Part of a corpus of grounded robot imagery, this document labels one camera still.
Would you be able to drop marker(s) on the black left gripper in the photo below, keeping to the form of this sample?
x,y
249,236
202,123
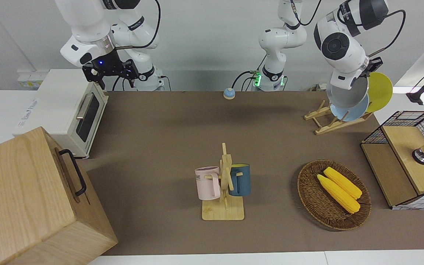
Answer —
x,y
374,65

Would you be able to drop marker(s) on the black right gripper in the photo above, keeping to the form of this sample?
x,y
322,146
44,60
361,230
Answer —
x,y
109,64

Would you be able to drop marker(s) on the gray plate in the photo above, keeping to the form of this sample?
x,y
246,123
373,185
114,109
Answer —
x,y
346,96

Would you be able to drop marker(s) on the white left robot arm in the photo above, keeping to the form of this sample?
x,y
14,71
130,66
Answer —
x,y
352,57

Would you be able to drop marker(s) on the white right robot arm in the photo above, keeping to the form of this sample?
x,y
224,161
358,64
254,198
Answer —
x,y
87,22

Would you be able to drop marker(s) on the yellow plate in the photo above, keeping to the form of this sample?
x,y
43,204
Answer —
x,y
381,90

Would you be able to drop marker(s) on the light blue plate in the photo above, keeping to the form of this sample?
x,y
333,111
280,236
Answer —
x,y
352,113

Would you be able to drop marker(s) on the wooden plate rack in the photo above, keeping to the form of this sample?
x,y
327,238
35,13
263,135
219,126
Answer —
x,y
326,127

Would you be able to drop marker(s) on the white toaster oven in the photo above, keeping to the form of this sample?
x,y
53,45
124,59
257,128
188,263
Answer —
x,y
57,103

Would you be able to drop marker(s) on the yellow corn cob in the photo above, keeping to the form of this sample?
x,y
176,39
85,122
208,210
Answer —
x,y
339,195
344,183

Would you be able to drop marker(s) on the brown table mat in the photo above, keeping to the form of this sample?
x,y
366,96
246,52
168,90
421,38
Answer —
x,y
271,147

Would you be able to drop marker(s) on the blue call bell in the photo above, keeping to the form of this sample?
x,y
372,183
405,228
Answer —
x,y
229,94

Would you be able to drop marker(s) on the round wicker basket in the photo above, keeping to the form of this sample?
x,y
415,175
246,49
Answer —
x,y
318,206

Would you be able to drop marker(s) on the pink mug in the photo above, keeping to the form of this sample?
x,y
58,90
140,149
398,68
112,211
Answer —
x,y
206,184

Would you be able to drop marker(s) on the wooden cabinet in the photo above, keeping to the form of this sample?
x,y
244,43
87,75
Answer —
x,y
24,202

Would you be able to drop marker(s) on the dark blue mug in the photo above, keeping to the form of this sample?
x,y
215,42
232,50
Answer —
x,y
242,182

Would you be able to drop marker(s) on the wooden mug tree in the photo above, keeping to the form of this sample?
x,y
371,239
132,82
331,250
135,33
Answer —
x,y
223,211

